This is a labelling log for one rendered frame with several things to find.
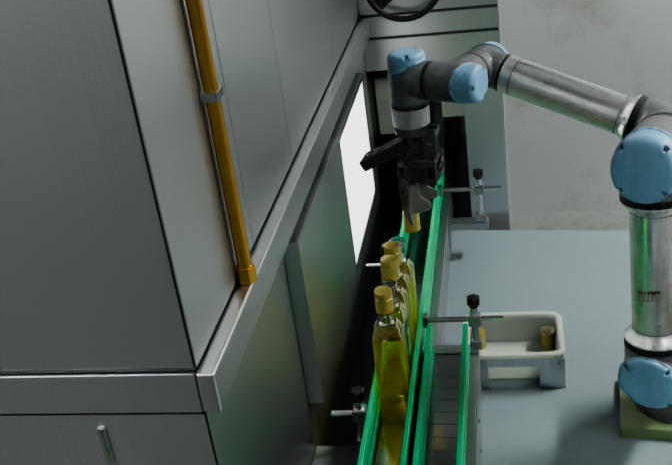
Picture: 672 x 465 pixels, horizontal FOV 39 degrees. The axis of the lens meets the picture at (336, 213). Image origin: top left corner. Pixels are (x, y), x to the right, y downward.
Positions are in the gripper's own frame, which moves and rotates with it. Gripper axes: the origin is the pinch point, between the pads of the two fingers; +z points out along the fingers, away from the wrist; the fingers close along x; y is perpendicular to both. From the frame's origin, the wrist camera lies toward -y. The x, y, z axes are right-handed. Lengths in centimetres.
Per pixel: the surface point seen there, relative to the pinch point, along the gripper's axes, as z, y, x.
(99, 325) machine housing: -29, -13, -89
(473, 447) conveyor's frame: 29, 19, -36
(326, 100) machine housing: -22.2, -18.9, 8.3
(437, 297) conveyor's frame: 29.3, -0.2, 14.4
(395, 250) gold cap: 1.7, 0.0, -12.5
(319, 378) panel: 13.8, -7.8, -40.2
